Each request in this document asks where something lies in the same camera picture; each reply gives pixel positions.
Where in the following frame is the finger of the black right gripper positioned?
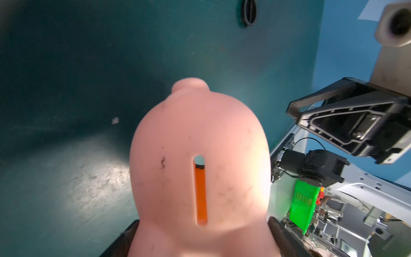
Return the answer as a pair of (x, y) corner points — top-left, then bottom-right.
(286, 78), (411, 164)

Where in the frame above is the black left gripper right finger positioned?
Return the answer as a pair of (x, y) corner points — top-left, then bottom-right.
(268, 217), (311, 257)

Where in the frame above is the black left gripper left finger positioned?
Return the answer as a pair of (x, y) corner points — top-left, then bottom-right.
(100, 220), (140, 257)

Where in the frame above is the pink piggy bank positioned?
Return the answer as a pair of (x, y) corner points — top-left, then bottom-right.
(128, 78), (280, 257)

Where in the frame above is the right small circuit board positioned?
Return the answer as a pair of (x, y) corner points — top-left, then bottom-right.
(289, 180), (324, 234)

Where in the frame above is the black round plug upper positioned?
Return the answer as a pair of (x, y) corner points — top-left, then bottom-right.
(240, 0), (257, 27)

